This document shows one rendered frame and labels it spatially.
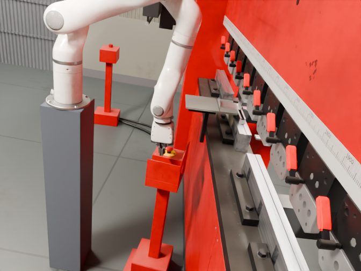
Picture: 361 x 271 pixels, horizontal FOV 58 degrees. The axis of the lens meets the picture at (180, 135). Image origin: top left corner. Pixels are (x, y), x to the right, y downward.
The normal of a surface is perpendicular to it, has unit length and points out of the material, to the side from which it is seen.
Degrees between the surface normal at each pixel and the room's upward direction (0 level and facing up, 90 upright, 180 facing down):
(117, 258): 0
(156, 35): 90
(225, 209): 0
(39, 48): 90
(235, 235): 0
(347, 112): 90
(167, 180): 90
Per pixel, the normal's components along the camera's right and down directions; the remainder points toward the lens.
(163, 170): -0.19, 0.43
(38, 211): 0.15, -0.88
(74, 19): 0.38, 0.44
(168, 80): 0.13, -0.28
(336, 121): -0.99, -0.12
